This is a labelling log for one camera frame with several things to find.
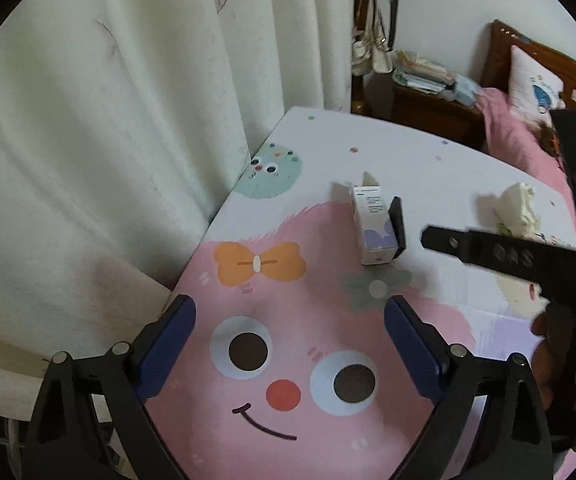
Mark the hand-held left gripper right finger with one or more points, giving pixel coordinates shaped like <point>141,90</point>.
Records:
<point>413,350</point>

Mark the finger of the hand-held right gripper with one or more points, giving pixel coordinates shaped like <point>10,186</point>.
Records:
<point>398,225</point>
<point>445,241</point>

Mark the crumpled white tissue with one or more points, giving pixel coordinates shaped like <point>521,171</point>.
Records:
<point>518,207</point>

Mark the white pillow with blue print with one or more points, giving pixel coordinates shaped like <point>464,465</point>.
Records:
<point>535,82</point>

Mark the pink blanket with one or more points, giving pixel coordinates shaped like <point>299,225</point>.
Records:
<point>513,135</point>

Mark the cartoon printed sheet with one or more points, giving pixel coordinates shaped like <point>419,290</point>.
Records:
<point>318,310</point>

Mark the small white box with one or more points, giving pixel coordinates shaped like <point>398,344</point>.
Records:
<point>373,225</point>

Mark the wooden nightstand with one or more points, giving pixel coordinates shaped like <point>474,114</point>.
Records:
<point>418,110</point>

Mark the cream handbag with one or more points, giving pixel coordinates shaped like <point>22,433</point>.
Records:
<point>370,55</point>

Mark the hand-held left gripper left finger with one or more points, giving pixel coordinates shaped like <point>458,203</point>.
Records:
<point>167,350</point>

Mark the person's right hand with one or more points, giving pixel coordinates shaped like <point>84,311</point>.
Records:
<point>548,350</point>

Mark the wooden headboard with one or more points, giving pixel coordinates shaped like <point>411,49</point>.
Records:
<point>568,60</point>

